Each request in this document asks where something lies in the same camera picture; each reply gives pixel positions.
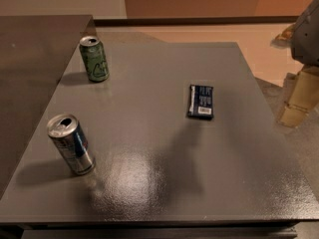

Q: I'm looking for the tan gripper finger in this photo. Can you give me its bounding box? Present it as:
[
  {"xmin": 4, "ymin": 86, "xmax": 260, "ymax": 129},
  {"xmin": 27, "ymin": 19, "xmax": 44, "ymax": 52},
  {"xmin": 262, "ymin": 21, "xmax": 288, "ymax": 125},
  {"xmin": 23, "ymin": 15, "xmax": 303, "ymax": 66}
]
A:
[
  {"xmin": 277, "ymin": 65, "xmax": 319, "ymax": 128},
  {"xmin": 271, "ymin": 24, "xmax": 295, "ymax": 48}
]

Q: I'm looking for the blue silver redbull can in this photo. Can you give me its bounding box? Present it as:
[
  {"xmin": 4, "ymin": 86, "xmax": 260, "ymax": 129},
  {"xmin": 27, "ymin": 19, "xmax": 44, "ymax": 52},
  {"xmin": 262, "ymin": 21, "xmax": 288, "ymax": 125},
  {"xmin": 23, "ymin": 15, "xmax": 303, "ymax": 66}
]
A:
[{"xmin": 47, "ymin": 114, "xmax": 96, "ymax": 175}]

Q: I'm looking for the dark blue rxbar wrapper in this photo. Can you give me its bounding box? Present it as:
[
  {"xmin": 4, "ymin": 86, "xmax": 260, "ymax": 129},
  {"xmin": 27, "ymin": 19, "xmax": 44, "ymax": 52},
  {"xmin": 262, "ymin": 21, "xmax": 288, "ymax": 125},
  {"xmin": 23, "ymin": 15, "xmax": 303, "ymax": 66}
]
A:
[{"xmin": 187, "ymin": 85, "xmax": 214, "ymax": 120}]

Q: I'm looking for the green soda can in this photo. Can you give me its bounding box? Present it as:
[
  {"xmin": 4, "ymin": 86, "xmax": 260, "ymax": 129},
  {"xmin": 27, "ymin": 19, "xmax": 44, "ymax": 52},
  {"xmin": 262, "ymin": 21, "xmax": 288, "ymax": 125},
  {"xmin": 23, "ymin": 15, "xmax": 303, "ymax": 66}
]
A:
[{"xmin": 79, "ymin": 36, "xmax": 110, "ymax": 83}]

